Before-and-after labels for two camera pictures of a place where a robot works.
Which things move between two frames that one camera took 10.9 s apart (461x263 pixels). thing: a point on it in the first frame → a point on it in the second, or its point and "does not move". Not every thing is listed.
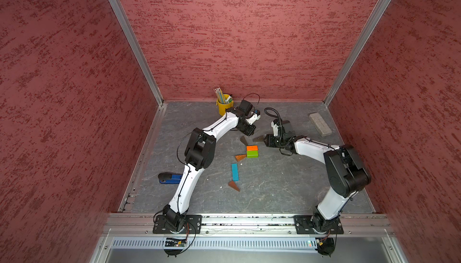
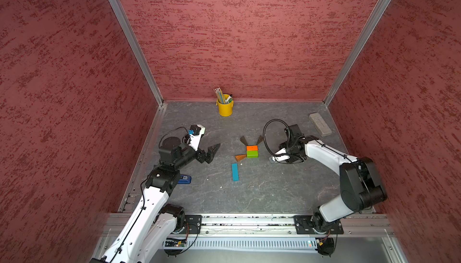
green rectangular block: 252,154 does not move
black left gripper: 248,133 → 210,152
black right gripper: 269,140 → 283,145
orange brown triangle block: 240,157 does not move
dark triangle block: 242,139 does not move
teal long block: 235,173 does not move
